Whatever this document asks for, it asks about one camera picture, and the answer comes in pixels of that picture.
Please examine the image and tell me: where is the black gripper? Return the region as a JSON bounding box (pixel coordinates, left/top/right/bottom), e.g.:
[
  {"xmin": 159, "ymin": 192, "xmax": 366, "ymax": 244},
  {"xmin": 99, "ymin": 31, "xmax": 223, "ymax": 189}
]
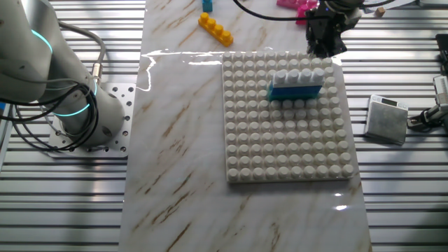
[{"xmin": 304, "ymin": 8, "xmax": 351, "ymax": 59}]

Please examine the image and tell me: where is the white four-stud block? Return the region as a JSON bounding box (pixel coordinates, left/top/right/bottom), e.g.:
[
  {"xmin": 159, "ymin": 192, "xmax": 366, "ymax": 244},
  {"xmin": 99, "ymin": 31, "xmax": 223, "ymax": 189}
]
[{"xmin": 272, "ymin": 67, "xmax": 326, "ymax": 88}]

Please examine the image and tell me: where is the blue four-stud block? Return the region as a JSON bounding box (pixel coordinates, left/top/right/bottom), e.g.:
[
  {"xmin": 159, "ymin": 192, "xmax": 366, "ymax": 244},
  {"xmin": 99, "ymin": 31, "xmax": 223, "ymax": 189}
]
[{"xmin": 268, "ymin": 80, "xmax": 323, "ymax": 99}]

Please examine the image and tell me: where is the white paper sheet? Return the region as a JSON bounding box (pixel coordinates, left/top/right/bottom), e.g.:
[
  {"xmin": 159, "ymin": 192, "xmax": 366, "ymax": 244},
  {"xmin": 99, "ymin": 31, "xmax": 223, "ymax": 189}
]
[{"xmin": 363, "ymin": 0, "xmax": 421, "ymax": 11}]

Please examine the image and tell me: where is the silver digital scale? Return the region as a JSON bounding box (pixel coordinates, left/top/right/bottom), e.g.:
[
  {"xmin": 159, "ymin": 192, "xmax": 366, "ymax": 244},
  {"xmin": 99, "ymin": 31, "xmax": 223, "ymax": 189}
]
[{"xmin": 363, "ymin": 94, "xmax": 410, "ymax": 146}]

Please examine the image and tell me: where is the white studded baseplate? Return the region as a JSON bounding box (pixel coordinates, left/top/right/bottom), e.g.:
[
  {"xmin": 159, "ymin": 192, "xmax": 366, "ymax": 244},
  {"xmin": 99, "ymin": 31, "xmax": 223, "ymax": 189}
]
[{"xmin": 222, "ymin": 50, "xmax": 355, "ymax": 184}]

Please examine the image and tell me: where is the orange-yellow four-stud block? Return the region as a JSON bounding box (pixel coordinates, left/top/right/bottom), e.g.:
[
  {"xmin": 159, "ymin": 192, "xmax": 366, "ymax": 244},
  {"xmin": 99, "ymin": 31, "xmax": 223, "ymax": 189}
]
[{"xmin": 197, "ymin": 12, "xmax": 235, "ymax": 46}]

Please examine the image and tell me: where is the black box device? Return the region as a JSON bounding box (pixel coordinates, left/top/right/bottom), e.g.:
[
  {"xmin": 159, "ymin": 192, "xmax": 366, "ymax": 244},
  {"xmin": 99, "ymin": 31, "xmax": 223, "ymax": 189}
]
[{"xmin": 435, "ymin": 33, "xmax": 448, "ymax": 75}]

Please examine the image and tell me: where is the white marble board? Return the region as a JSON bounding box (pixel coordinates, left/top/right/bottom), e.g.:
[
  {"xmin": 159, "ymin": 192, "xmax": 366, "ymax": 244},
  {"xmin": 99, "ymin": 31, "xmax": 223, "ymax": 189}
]
[{"xmin": 118, "ymin": 0, "xmax": 372, "ymax": 252}]

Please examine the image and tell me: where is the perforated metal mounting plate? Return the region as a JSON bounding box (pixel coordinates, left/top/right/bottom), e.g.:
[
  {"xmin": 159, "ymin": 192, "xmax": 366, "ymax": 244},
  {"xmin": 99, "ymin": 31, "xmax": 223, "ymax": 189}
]
[{"xmin": 47, "ymin": 83, "xmax": 137, "ymax": 159}]

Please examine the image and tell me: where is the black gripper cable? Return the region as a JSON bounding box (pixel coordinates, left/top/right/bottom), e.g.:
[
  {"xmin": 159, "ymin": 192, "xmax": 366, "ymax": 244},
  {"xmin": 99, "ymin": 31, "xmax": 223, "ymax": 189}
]
[{"xmin": 232, "ymin": 0, "xmax": 311, "ymax": 22}]

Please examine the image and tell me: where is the small silver camera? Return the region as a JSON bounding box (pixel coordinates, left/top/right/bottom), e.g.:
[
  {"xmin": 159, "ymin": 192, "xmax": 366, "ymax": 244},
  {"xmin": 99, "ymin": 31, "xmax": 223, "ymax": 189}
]
[{"xmin": 433, "ymin": 75, "xmax": 448, "ymax": 106}]

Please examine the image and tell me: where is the black camera clamp mount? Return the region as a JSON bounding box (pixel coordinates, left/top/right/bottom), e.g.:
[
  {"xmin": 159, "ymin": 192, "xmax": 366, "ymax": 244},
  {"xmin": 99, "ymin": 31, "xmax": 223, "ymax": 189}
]
[{"xmin": 407, "ymin": 104, "xmax": 448, "ymax": 133}]

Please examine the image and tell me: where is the thick grey cable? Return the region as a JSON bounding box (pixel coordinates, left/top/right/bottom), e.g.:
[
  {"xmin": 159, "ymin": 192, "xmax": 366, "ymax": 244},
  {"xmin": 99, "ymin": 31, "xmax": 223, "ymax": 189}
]
[{"xmin": 57, "ymin": 20, "xmax": 107, "ymax": 87}]

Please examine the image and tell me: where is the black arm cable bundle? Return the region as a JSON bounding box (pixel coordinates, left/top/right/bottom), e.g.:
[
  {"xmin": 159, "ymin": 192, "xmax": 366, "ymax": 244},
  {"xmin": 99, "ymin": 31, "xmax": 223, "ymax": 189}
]
[{"xmin": 0, "ymin": 82, "xmax": 102, "ymax": 153}]

